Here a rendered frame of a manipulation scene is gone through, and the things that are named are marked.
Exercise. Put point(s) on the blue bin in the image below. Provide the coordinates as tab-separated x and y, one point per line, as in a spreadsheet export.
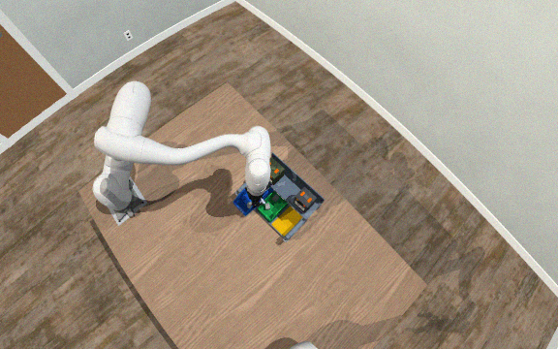
242	200

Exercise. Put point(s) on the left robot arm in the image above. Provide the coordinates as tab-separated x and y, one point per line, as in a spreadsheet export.
122	140

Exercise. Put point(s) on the green bin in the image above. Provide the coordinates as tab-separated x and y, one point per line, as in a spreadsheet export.
275	208

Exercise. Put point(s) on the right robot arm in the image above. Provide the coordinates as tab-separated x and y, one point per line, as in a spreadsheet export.
304	345

